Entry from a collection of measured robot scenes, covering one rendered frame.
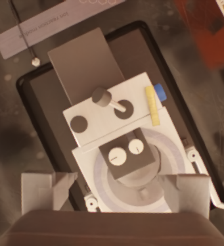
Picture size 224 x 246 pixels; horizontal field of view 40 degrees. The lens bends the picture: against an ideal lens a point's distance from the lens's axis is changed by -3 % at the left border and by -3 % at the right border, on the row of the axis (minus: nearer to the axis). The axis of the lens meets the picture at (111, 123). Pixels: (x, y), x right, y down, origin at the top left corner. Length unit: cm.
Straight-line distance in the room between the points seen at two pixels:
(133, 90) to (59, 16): 17
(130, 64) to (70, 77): 10
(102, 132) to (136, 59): 15
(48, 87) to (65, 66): 8
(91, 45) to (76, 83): 4
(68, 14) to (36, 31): 5
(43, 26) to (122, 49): 10
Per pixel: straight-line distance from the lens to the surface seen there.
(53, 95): 41
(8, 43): 42
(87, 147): 29
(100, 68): 33
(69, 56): 34
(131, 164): 29
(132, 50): 41
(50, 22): 42
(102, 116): 29
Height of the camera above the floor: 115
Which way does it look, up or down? level
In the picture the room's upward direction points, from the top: 154 degrees clockwise
